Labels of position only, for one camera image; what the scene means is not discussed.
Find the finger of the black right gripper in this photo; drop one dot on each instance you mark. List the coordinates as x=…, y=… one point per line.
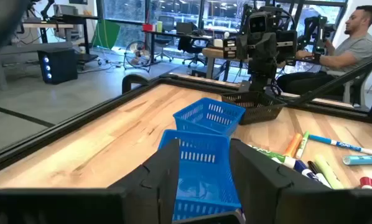
x=270, y=49
x=257, y=49

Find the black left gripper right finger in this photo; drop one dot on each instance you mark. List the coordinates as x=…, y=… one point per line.
x=298, y=205

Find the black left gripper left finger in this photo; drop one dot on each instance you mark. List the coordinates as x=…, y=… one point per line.
x=80, y=208

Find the dark blue Expo marker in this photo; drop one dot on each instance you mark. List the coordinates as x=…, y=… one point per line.
x=302, y=166

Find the black marker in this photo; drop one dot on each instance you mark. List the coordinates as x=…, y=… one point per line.
x=313, y=168

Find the yellow-green highlighter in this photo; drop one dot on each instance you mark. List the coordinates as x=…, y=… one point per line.
x=327, y=171

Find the black plastic basket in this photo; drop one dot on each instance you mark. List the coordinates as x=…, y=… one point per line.
x=254, y=109

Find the green thin marker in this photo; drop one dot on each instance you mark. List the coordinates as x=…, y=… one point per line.
x=302, y=144

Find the orange highlighter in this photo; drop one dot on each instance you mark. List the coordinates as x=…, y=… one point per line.
x=293, y=144

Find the blue thin Expo marker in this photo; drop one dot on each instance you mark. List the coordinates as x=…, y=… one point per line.
x=329, y=141

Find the red fat Expo marker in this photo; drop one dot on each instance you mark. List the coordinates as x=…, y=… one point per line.
x=366, y=183

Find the light blue highlighter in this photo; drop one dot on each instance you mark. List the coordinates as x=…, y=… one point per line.
x=363, y=160

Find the blue plastic basket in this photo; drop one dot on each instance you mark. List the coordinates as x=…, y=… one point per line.
x=204, y=118
x=201, y=174

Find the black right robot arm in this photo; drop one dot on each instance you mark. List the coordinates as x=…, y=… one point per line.
x=262, y=77

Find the black office desk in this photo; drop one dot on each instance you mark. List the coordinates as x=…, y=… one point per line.
x=173, y=33

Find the person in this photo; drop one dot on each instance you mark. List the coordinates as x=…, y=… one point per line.
x=357, y=49

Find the black floor fan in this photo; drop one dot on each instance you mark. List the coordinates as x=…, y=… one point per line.
x=137, y=56

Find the black clamp hook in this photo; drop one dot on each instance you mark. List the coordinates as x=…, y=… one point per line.
x=133, y=77

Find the green fabric backdrop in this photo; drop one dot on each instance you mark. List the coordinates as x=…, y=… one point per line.
x=106, y=34

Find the black computer tower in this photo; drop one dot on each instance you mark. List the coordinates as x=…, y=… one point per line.
x=58, y=67

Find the black standing desk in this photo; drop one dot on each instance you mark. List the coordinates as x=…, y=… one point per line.
x=64, y=19

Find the black metal table frame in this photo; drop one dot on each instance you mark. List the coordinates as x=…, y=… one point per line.
x=49, y=133

